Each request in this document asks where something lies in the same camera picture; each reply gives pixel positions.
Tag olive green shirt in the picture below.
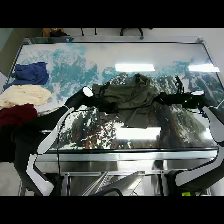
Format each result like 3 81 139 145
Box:
91 73 168 130

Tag cream garment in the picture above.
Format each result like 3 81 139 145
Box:
0 84 53 110

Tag blue garment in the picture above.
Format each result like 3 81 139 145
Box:
3 61 51 90

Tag dark red garment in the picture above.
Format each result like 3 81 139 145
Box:
0 103 39 130

